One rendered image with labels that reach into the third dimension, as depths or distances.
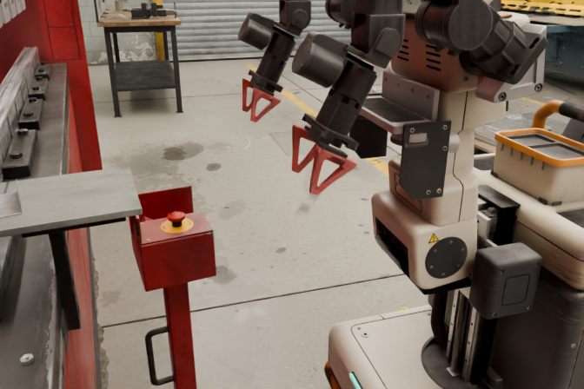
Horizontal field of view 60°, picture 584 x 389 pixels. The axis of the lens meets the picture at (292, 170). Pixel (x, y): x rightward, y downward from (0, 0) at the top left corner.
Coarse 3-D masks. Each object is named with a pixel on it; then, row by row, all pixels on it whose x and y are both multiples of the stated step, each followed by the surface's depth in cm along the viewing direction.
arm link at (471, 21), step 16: (432, 0) 80; (464, 0) 74; (480, 0) 74; (416, 16) 83; (448, 16) 74; (464, 16) 75; (480, 16) 75; (416, 32) 84; (448, 32) 75; (464, 32) 76; (480, 32) 76; (464, 48) 77
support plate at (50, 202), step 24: (120, 168) 85; (0, 192) 76; (24, 192) 76; (48, 192) 76; (72, 192) 76; (96, 192) 76; (120, 192) 76; (24, 216) 68; (48, 216) 68; (72, 216) 68; (96, 216) 69; (120, 216) 70
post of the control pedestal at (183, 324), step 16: (176, 288) 121; (176, 304) 122; (176, 320) 124; (176, 336) 125; (176, 352) 127; (192, 352) 129; (176, 368) 129; (192, 368) 131; (176, 384) 130; (192, 384) 132
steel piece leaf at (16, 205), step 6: (18, 192) 70; (0, 198) 73; (6, 198) 73; (12, 198) 73; (18, 198) 68; (0, 204) 71; (6, 204) 71; (12, 204) 71; (18, 204) 71; (0, 210) 70; (6, 210) 70; (12, 210) 70; (18, 210) 70; (0, 216) 68; (6, 216) 68
